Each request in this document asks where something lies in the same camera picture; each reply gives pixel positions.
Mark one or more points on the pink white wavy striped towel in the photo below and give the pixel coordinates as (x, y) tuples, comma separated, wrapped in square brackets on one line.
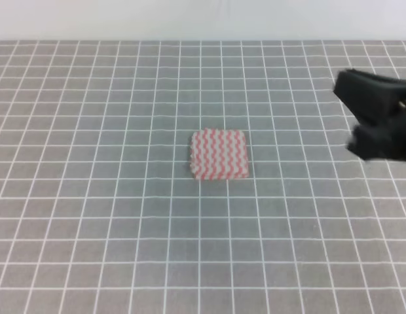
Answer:
[(219, 155)]

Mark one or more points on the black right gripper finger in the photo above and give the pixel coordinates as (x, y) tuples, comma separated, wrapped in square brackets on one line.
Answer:
[(378, 142), (371, 98)]

